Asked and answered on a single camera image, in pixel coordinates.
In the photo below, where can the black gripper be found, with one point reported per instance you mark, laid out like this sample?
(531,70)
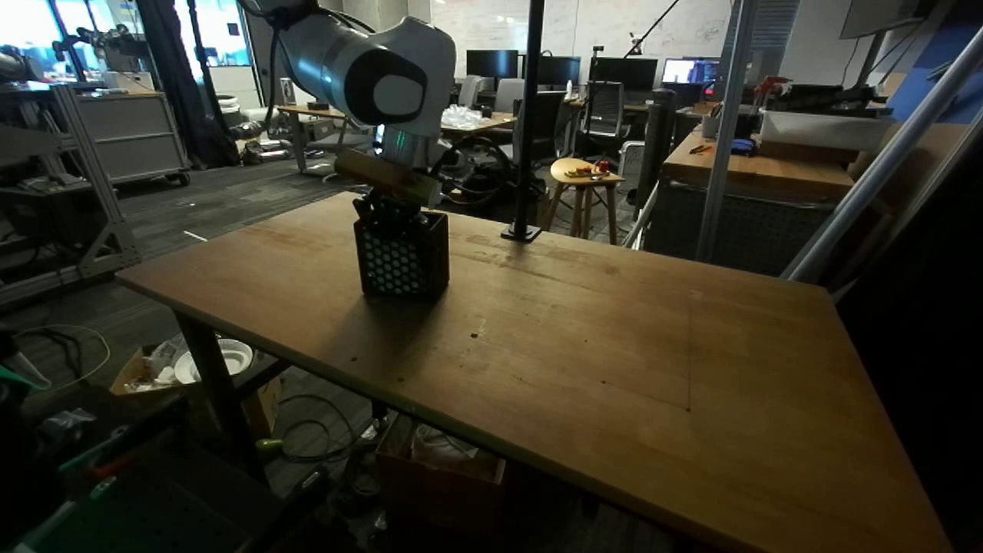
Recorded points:
(389,210)

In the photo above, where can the black mesh box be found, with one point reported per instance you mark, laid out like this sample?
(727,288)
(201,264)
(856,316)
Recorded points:
(403,261)

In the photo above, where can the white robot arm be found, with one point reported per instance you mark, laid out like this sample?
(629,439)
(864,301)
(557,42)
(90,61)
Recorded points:
(357,66)

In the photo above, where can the brown cardboard box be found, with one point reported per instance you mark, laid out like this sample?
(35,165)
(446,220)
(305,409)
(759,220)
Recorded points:
(439,471)

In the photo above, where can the red hand tool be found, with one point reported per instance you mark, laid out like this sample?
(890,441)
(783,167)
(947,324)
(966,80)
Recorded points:
(582,169)

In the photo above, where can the round wooden stool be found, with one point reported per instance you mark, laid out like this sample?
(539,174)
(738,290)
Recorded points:
(584,174)

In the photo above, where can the white round bowl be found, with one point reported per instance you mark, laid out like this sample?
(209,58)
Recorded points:
(218,359)

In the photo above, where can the grey office chair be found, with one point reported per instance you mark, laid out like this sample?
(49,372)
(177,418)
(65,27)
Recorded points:
(602,110)

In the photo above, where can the black metal table leg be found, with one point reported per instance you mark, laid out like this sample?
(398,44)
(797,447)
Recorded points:
(218,401)

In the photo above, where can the grey drawer cabinet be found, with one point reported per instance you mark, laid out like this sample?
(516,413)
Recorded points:
(133,132)

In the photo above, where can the flat cardboard piece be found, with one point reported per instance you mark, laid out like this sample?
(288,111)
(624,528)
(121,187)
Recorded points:
(140,372)

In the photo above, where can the grey metal shelving rack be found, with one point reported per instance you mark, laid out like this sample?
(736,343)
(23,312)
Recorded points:
(62,205)

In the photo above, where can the lit computer monitor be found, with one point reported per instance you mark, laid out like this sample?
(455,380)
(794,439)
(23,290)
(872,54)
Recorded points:
(690,73)

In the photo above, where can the wooden top workbench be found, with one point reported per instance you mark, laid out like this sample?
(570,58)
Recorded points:
(755,174)

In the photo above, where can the white rectangular bin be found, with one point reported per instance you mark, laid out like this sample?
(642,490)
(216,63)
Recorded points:
(817,127)

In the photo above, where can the diagonal silver metal pole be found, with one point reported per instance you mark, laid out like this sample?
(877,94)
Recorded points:
(892,155)

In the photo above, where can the tan wrist camera bar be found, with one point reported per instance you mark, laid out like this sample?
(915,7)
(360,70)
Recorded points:
(389,175)

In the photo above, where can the vertical silver metal post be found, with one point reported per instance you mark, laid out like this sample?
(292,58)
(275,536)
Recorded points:
(722,124)

